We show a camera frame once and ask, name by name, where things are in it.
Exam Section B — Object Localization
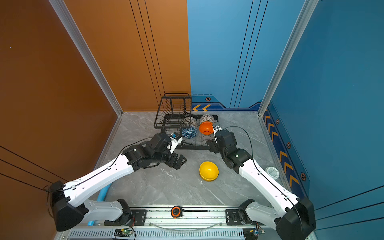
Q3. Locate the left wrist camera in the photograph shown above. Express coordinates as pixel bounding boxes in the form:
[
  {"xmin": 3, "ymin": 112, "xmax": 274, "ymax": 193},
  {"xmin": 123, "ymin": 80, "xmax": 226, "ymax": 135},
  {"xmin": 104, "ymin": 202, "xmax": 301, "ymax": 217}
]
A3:
[{"xmin": 170, "ymin": 132, "xmax": 183, "ymax": 154}]

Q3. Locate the orange black tape measure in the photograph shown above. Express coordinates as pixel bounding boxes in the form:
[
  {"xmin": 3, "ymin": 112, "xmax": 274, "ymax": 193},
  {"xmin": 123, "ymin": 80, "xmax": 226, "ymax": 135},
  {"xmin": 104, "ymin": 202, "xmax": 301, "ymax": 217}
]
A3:
[{"xmin": 171, "ymin": 206, "xmax": 183, "ymax": 219}]

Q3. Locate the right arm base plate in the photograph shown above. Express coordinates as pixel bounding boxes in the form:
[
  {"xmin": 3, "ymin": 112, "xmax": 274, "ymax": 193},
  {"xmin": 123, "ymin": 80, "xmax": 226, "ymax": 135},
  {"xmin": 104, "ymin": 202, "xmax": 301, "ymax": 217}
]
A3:
[{"xmin": 225, "ymin": 209, "xmax": 263, "ymax": 226}]

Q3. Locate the yellow bowl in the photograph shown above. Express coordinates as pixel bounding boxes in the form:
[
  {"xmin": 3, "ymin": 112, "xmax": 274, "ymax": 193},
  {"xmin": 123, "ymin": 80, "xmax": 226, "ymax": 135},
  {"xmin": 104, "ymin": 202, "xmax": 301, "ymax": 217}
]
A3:
[{"xmin": 199, "ymin": 161, "xmax": 219, "ymax": 182}]

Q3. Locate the orange bowl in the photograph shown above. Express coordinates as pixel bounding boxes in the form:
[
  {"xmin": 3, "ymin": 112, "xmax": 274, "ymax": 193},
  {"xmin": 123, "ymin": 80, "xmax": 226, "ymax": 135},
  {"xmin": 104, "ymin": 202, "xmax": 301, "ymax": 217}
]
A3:
[{"xmin": 199, "ymin": 121, "xmax": 214, "ymax": 136}]

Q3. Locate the green circuit board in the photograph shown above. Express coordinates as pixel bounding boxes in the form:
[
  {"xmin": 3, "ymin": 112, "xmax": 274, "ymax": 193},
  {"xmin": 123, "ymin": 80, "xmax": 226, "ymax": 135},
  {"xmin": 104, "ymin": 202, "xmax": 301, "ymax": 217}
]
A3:
[
  {"xmin": 243, "ymin": 228, "xmax": 265, "ymax": 240},
  {"xmin": 114, "ymin": 228, "xmax": 136, "ymax": 240}
]

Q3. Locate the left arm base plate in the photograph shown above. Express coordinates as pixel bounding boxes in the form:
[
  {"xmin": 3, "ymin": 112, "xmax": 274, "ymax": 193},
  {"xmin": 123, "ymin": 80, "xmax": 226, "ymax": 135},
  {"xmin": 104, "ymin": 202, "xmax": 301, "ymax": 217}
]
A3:
[{"xmin": 104, "ymin": 209, "xmax": 147, "ymax": 227}]

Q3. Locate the brown floral patterned bowl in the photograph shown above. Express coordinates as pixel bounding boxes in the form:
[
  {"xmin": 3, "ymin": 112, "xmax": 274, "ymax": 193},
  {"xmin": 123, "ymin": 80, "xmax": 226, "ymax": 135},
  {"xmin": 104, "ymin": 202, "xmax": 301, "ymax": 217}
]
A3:
[{"xmin": 183, "ymin": 117, "xmax": 199, "ymax": 129}]

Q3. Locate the blue triangle patterned bowl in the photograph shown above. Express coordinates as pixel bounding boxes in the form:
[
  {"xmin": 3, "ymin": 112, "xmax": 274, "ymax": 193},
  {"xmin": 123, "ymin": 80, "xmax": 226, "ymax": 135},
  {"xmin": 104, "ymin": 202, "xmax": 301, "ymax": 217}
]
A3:
[{"xmin": 182, "ymin": 126, "xmax": 198, "ymax": 139}]

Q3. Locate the right green circuit board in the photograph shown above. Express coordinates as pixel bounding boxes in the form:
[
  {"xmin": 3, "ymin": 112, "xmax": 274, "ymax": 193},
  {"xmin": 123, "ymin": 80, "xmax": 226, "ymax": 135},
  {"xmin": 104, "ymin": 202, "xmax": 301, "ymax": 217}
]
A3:
[{"xmin": 243, "ymin": 228, "xmax": 265, "ymax": 240}]

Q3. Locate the blue cylinder tube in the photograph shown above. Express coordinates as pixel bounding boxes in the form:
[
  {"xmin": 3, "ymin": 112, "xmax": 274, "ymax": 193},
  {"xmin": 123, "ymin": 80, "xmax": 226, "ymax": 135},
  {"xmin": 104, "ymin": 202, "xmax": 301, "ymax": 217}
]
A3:
[{"xmin": 87, "ymin": 182, "xmax": 113, "ymax": 226}]

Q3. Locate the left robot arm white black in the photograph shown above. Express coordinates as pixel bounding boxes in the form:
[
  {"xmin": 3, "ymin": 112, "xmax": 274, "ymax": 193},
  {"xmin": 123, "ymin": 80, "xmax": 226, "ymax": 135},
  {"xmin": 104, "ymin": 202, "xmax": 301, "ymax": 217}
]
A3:
[{"xmin": 47, "ymin": 133, "xmax": 187, "ymax": 232}]

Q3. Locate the left green circuit board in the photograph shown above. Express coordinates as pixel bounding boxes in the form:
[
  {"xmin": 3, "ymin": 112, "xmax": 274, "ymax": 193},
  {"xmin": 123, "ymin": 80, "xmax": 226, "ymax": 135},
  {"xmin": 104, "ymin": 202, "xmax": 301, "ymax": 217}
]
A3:
[{"xmin": 114, "ymin": 228, "xmax": 136, "ymax": 240}]

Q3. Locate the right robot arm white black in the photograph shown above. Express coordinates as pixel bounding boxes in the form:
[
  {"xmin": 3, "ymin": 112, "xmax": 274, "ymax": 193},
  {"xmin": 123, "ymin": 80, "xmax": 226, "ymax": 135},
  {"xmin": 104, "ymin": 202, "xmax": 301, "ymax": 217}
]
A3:
[{"xmin": 207, "ymin": 129, "xmax": 316, "ymax": 240}]

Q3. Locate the black wire dish rack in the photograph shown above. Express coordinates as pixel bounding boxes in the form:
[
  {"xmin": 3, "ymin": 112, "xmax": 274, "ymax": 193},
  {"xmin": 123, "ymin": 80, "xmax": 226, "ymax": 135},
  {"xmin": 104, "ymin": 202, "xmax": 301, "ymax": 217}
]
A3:
[{"xmin": 154, "ymin": 93, "xmax": 214, "ymax": 150}]

